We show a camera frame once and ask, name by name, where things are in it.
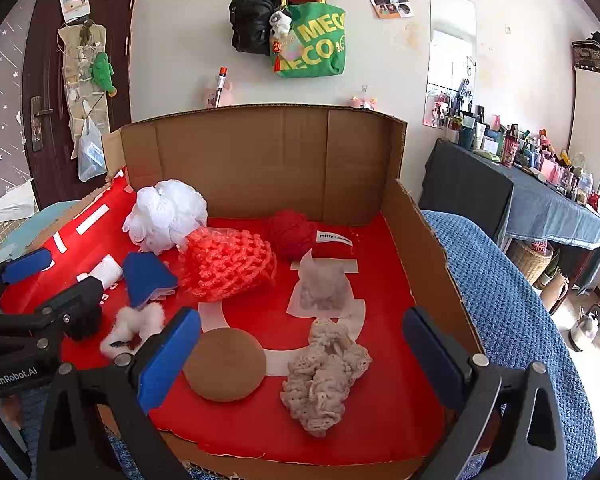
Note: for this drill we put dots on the black and white plush toy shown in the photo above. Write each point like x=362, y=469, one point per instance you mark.
x=150, y=317

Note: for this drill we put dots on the red mesh bath pouf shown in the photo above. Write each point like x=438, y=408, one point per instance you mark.
x=225, y=265

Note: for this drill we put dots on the ceramic jug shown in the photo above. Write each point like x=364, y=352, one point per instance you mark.
x=555, y=290

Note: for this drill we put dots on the tan round sponge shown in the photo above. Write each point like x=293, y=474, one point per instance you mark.
x=225, y=365

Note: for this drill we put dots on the clear plastic bag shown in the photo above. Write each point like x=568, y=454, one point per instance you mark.
x=90, y=152

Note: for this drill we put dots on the blue sponge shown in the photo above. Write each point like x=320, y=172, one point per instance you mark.
x=147, y=272

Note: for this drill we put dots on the white plastic sheet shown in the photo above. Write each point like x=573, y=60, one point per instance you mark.
x=7, y=210

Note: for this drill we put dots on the cluttered table with bottles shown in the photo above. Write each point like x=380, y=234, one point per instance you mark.
x=520, y=150

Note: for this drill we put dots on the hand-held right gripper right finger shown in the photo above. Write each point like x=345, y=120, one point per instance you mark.
x=430, y=355

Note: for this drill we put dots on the wall mirror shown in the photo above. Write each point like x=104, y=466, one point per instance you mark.
x=450, y=55

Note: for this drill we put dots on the white mesh bath pouf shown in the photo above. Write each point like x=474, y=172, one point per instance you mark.
x=165, y=215

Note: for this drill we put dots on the brown door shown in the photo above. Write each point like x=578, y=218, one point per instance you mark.
x=45, y=50

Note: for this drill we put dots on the red yarn ball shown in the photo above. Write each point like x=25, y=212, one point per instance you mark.
x=292, y=232

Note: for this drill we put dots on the patterned storage case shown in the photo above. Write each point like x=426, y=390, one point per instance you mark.
x=592, y=57

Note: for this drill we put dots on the small pink toy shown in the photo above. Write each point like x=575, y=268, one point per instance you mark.
x=362, y=102

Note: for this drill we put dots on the blue textured blanket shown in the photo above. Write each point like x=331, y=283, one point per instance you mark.
x=505, y=310

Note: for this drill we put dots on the red tassel charm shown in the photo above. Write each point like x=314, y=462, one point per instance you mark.
x=278, y=57

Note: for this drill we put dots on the black backpack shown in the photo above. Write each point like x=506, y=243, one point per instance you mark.
x=250, y=20

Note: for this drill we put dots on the table with blue cloth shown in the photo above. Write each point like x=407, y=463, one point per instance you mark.
x=530, y=205

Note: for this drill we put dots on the wicker basket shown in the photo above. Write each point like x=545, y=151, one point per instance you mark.
x=530, y=260

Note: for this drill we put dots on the beige crocheted cloth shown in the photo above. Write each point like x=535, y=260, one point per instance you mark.
x=325, y=375

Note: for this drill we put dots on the green plush toy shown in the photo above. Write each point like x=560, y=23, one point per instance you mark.
x=102, y=72

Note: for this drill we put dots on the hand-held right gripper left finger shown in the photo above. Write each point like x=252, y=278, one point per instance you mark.
x=170, y=360

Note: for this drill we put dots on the pink plush toy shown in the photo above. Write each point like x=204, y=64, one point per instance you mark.
x=214, y=96

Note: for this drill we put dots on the white wardrobe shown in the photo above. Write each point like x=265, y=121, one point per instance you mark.
x=592, y=125

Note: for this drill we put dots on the cardboard box with red lining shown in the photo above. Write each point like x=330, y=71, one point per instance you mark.
x=260, y=160

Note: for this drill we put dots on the metal kettle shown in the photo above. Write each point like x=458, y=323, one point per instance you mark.
x=587, y=327

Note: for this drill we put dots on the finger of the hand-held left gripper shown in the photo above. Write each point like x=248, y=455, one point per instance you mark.
x=25, y=265
x=50, y=319

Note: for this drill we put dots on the green tote bag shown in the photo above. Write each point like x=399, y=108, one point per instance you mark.
x=315, y=45

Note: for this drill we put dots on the beige hanging organizer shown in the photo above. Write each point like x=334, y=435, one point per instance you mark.
x=77, y=85

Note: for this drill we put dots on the white cloth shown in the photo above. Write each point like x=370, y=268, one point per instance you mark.
x=105, y=270

